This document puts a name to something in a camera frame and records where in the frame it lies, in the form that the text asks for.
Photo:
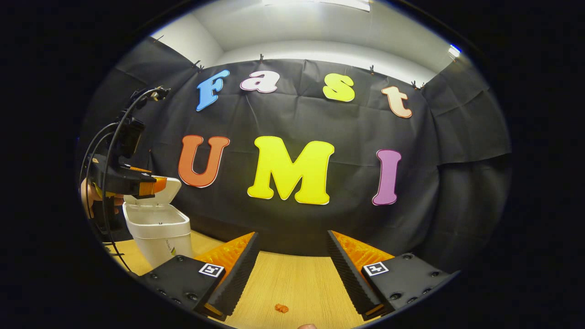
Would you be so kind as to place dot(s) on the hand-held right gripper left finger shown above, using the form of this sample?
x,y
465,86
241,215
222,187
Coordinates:
x,y
237,278

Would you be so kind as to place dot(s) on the black backdrop cloth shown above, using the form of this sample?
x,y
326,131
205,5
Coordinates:
x,y
356,132

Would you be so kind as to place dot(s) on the orange paper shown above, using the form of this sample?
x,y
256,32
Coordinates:
x,y
281,308

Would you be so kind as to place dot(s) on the ceiling light panel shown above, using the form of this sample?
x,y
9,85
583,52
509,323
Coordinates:
x,y
320,4

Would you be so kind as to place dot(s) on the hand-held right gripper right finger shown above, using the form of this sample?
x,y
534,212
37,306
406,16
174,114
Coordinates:
x,y
352,278

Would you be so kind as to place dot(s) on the wooden desktop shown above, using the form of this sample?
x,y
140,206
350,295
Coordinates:
x,y
297,283

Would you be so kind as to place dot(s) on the white desktop garbage bin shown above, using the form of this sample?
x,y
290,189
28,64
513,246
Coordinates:
x,y
160,233

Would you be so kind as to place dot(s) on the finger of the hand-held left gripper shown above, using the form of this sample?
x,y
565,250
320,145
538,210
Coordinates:
x,y
137,170
153,186

